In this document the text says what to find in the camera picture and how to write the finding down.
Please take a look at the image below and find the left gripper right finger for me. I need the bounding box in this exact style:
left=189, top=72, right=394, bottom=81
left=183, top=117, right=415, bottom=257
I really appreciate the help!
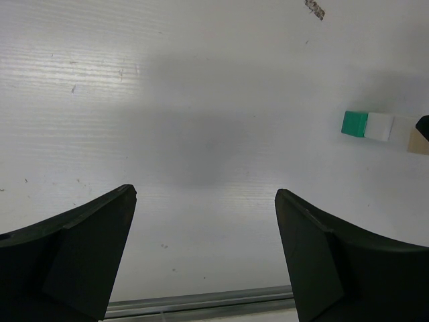
left=275, top=189, right=428, bottom=321

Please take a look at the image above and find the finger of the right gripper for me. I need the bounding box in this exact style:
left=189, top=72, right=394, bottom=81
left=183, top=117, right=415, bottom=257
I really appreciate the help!
left=415, top=115, right=429, bottom=141

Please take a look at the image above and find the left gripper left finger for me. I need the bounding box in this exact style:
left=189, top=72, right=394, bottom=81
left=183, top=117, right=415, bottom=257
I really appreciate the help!
left=1, top=184, right=137, bottom=321

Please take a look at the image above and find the beige wood block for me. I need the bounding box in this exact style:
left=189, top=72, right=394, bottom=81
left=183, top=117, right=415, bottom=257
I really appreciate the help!
left=407, top=128, right=429, bottom=156

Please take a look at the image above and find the white block red mark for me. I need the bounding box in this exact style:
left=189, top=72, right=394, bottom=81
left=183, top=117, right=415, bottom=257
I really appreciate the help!
left=388, top=115, right=420, bottom=150

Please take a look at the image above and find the plain white block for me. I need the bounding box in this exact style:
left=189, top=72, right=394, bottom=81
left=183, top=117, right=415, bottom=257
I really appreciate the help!
left=364, top=112, right=394, bottom=142

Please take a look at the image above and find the dark green H block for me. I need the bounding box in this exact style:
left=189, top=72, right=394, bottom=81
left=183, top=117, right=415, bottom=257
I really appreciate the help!
left=341, top=111, right=369, bottom=138

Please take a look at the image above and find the front aluminium rail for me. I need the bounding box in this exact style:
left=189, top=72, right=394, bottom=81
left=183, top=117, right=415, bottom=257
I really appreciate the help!
left=105, top=286, right=298, bottom=321

